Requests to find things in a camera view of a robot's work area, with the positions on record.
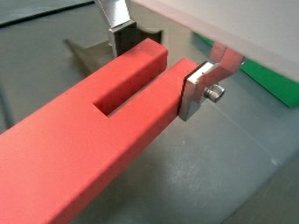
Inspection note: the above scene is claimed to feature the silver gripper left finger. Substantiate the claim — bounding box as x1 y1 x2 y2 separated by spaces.
93 0 137 57

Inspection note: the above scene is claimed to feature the green shape sorter board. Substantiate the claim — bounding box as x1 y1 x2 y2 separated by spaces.
194 34 299 108

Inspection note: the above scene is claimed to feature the red double-square forked block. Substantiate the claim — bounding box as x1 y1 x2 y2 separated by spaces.
0 39 197 224

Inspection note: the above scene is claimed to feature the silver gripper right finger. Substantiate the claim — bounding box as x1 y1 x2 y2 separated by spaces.
177 43 243 121

